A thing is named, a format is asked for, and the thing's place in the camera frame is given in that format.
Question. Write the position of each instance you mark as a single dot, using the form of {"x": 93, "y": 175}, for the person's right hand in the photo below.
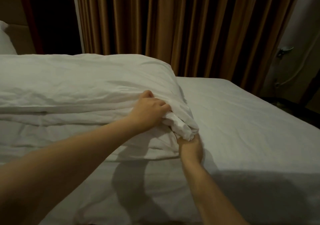
{"x": 191, "y": 150}

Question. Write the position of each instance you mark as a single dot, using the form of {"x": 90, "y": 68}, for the person's left hand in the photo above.
{"x": 149, "y": 112}

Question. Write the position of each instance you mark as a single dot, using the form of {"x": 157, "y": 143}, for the white bed sheet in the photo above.
{"x": 255, "y": 142}

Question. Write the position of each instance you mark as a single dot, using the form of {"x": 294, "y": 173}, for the white duvet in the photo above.
{"x": 85, "y": 92}

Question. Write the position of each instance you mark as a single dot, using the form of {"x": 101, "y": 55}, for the white pillow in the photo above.
{"x": 6, "y": 40}

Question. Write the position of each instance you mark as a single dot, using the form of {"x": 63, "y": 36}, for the person's left forearm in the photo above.
{"x": 55, "y": 172}

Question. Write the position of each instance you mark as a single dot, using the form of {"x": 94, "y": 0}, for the person's right forearm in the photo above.
{"x": 210, "y": 197}

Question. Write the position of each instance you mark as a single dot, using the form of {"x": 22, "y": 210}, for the brown curtain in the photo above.
{"x": 185, "y": 27}

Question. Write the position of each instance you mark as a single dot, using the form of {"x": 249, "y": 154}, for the dark wooden column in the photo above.
{"x": 50, "y": 17}

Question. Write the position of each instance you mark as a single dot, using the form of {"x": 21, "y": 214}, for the beige padded headboard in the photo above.
{"x": 12, "y": 17}

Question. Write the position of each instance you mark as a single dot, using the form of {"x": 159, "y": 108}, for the white wall pipe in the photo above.
{"x": 295, "y": 62}

